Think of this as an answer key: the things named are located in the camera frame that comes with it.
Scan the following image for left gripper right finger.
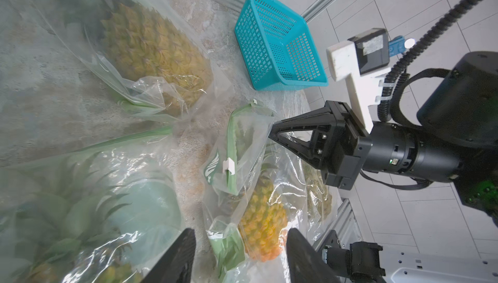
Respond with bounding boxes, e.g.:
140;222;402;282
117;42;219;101
285;228;335;283

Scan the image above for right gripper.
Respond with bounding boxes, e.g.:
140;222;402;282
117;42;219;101
269;101;372;190

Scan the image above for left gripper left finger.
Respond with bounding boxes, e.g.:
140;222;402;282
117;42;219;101
141;228;196;283

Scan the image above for orange pineapple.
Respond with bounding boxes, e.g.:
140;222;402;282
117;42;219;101
238;145;288;262

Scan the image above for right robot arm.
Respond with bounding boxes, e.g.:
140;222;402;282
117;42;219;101
270;52;497;282

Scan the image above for right green pineapple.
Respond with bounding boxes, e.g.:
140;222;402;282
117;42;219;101
303;162;332;222

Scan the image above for green pineapple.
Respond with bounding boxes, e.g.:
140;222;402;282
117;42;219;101
23;0;214;116
303;162;332;222

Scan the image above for left yellow pineapple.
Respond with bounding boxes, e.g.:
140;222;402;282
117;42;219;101
1;155;145;282

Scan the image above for back green pineapple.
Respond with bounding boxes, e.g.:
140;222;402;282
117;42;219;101
23;0;214;116

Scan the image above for teal plastic basket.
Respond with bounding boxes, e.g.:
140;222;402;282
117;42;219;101
235;0;328;91

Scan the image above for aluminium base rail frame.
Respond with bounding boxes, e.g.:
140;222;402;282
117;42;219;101
313;199;364;252

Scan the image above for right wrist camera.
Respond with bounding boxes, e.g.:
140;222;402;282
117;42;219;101
326;27;417;134

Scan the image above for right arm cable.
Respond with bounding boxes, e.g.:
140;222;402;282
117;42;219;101
377;0;498;123

